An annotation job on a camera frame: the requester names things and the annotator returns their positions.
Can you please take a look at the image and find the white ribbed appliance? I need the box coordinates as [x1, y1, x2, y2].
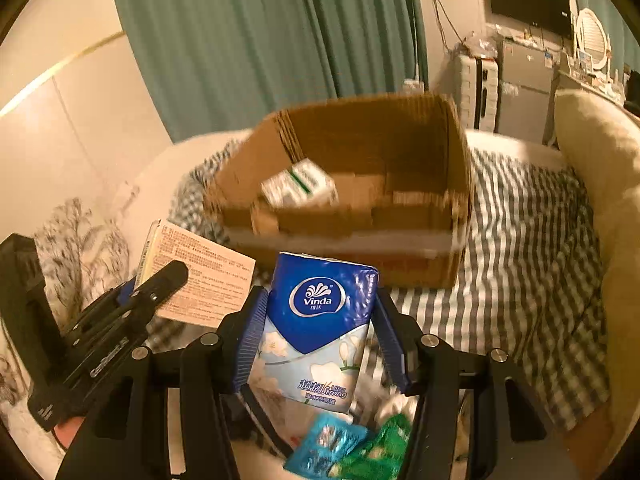
[454, 52, 501, 133]

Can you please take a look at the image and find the green curtain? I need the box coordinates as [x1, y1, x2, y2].
[106, 0, 430, 143]

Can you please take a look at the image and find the white round mirror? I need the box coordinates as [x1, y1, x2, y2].
[575, 8, 613, 73]

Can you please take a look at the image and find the cream printed paper box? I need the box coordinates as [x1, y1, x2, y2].
[134, 219, 257, 330]

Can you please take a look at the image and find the white and green carton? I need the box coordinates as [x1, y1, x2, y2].
[260, 157, 341, 209]

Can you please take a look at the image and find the blue sachet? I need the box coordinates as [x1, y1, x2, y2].
[284, 412, 371, 476]

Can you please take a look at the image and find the green checked cloth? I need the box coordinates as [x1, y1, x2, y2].
[145, 137, 608, 480]

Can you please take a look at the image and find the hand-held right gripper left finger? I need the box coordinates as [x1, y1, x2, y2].
[55, 285, 271, 480]

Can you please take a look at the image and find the blue tissue pack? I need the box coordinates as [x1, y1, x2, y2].
[248, 251, 379, 416]

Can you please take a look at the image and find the brown cardboard box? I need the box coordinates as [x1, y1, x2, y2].
[202, 91, 476, 289]

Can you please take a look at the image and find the green sachet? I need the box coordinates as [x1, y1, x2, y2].
[340, 412, 416, 480]

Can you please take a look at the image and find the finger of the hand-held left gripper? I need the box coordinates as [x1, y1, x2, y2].
[59, 261, 190, 392]

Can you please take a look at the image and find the grey fridge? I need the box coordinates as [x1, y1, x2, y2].
[495, 37, 561, 146]

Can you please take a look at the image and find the black wall cable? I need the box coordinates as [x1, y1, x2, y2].
[432, 0, 468, 56]

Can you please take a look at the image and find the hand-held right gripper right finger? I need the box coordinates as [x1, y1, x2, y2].
[372, 290, 581, 480]

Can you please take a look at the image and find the cream cushion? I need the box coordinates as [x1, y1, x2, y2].
[554, 89, 640, 461]

